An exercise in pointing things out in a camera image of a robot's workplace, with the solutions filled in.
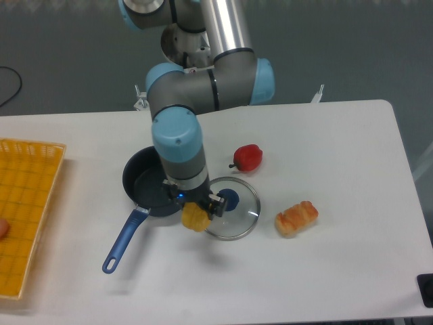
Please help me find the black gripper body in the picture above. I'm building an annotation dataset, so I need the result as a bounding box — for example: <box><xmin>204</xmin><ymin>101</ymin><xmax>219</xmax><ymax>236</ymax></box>
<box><xmin>162</xmin><ymin>179</ymin><xmax>211</xmax><ymax>212</ymax></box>

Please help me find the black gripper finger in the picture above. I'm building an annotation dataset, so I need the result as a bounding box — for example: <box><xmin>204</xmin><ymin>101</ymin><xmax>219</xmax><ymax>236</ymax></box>
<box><xmin>208</xmin><ymin>194</ymin><xmax>226</xmax><ymax>217</ymax></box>

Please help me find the yellow bell pepper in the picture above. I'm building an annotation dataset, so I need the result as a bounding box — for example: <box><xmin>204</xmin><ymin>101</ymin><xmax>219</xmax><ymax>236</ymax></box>
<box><xmin>181</xmin><ymin>202</ymin><xmax>211</xmax><ymax>232</ymax></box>

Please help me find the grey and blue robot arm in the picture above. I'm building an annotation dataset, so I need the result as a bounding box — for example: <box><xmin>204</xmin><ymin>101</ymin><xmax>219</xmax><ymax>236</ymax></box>
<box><xmin>118</xmin><ymin>1</ymin><xmax>275</xmax><ymax>218</ymax></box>

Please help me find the red bell pepper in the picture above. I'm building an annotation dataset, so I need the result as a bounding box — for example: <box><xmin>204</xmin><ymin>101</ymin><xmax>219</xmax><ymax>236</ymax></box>
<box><xmin>229</xmin><ymin>144</ymin><xmax>263</xmax><ymax>172</ymax></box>

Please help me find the glass lid with blue knob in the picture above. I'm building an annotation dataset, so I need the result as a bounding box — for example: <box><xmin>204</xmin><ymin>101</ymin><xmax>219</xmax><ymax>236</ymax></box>
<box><xmin>205</xmin><ymin>177</ymin><xmax>261</xmax><ymax>241</ymax></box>

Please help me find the orange shrimp sushi piece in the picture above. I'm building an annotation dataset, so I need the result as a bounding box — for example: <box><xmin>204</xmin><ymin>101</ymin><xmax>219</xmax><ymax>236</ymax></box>
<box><xmin>275</xmin><ymin>200</ymin><xmax>319</xmax><ymax>238</ymax></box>

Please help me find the yellow wicker basket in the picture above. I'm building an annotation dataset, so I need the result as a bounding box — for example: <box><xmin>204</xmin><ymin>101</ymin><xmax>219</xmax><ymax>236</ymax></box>
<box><xmin>1</xmin><ymin>138</ymin><xmax>66</xmax><ymax>300</ymax></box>

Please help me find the pink object in basket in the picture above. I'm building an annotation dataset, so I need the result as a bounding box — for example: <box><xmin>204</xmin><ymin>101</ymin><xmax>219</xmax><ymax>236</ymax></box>
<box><xmin>0</xmin><ymin>218</ymin><xmax>9</xmax><ymax>239</ymax></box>

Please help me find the black device at table corner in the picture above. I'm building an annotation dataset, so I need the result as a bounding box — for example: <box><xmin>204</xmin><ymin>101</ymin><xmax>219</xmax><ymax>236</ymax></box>
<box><xmin>417</xmin><ymin>274</ymin><xmax>433</xmax><ymax>308</ymax></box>

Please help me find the dark blue pot with handle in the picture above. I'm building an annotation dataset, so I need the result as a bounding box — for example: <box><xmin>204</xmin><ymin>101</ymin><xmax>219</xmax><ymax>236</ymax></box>
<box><xmin>102</xmin><ymin>146</ymin><xmax>180</xmax><ymax>274</ymax></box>

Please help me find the white bracket behind table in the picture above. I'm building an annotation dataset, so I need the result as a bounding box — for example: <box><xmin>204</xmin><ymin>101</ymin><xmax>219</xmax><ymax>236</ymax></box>
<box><xmin>311</xmin><ymin>84</ymin><xmax>325</xmax><ymax>104</ymax></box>

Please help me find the black cable on floor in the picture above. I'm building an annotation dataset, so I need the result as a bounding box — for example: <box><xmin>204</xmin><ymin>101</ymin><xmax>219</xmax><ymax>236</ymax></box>
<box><xmin>0</xmin><ymin>66</ymin><xmax>23</xmax><ymax>108</ymax></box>

